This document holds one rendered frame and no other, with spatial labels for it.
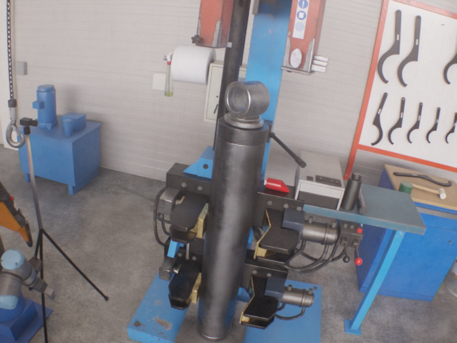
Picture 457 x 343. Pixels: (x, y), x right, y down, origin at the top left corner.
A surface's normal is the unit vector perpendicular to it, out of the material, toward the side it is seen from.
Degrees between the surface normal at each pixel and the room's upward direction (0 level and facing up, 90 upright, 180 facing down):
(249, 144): 90
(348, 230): 0
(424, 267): 90
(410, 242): 90
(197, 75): 109
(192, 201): 0
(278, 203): 90
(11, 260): 19
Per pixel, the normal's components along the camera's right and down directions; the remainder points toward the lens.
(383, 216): 0.13, -0.89
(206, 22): -0.41, 0.36
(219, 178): -0.68, 0.25
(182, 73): -0.22, 0.68
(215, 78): -0.19, 0.41
